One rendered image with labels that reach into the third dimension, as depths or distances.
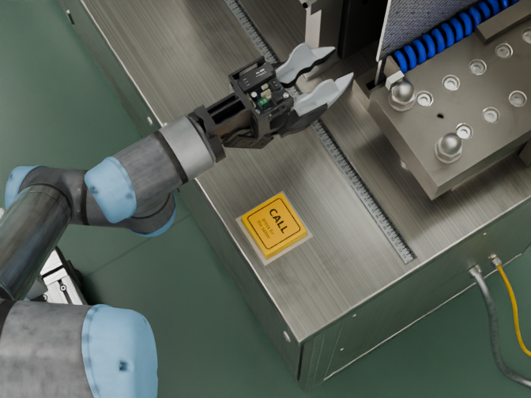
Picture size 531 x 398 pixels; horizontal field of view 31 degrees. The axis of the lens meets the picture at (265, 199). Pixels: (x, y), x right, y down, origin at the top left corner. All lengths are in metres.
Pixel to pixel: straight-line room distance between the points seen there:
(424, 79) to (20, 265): 0.60
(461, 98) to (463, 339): 1.06
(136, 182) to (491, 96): 0.50
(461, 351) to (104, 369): 1.50
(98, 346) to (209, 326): 1.39
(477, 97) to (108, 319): 0.65
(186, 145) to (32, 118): 1.36
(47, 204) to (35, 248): 0.10
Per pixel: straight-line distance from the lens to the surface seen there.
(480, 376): 2.31
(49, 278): 2.13
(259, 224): 1.38
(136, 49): 1.52
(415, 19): 1.32
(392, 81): 1.32
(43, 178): 1.29
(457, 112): 1.34
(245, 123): 1.22
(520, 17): 1.40
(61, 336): 0.92
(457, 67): 1.37
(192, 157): 1.18
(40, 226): 1.18
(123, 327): 0.92
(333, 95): 1.25
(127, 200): 1.18
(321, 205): 1.41
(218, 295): 2.30
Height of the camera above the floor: 2.25
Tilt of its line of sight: 72 degrees down
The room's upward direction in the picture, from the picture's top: 3 degrees counter-clockwise
